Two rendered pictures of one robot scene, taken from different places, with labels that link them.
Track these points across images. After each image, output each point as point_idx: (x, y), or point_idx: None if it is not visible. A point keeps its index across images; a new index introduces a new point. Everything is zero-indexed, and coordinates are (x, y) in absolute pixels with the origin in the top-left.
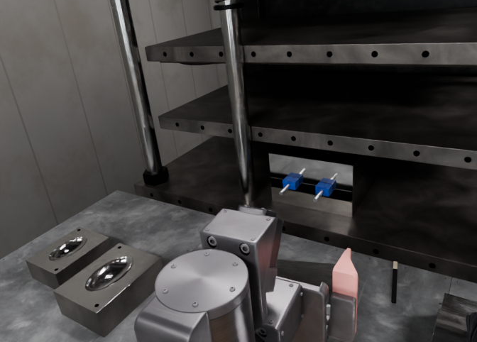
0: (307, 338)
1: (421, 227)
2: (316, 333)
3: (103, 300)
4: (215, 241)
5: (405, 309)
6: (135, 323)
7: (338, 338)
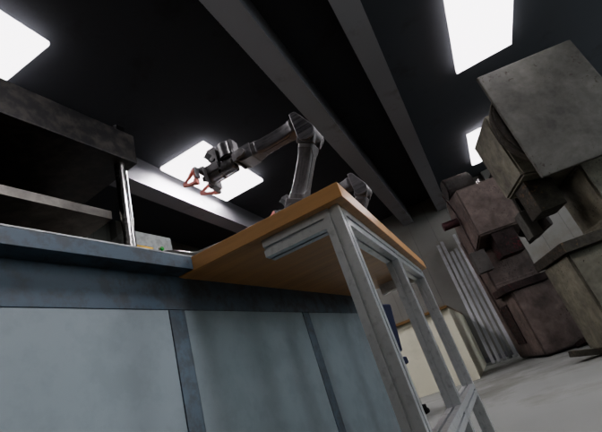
0: (219, 185)
1: None
2: (220, 184)
3: None
4: (215, 149)
5: None
6: (230, 139)
7: (219, 192)
